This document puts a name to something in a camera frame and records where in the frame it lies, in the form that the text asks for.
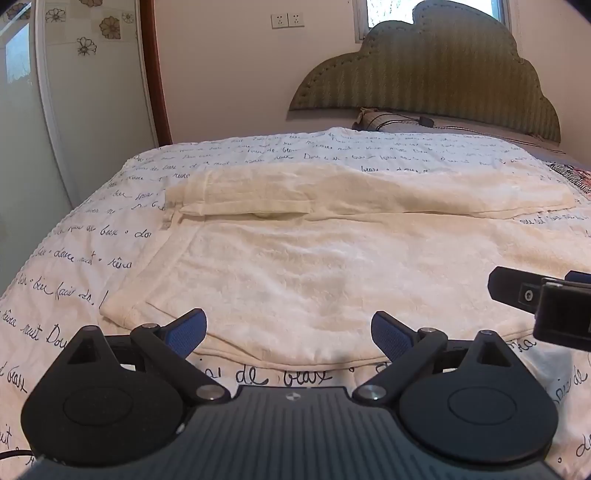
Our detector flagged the olive cloud-shaped headboard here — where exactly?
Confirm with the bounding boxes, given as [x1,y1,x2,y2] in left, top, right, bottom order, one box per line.
[290,1,561,143]

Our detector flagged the white wardrobe with flower stickers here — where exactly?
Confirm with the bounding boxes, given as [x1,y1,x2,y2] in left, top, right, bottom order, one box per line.
[1,1,156,285]

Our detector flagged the brown wooden door frame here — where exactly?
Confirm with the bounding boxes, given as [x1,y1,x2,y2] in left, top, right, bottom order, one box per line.
[138,0,172,146]

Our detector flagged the window with white frame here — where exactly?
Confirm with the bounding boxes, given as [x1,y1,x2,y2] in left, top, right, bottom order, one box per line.
[351,0,514,45]

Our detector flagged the colourful floral blanket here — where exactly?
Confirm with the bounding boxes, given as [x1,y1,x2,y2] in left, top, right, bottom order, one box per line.
[549,163,591,200]

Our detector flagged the white script-print bedspread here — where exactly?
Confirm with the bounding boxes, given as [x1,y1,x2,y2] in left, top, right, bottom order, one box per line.
[1,128,590,479]

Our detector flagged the cream pants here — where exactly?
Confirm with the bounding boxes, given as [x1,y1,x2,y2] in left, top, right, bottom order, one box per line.
[101,163,590,369]

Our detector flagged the striped pillow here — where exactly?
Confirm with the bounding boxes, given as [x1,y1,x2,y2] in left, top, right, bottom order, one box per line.
[353,108,465,131]

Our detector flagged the white double wall socket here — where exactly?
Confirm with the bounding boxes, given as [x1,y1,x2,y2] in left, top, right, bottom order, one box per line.
[270,13,304,29]

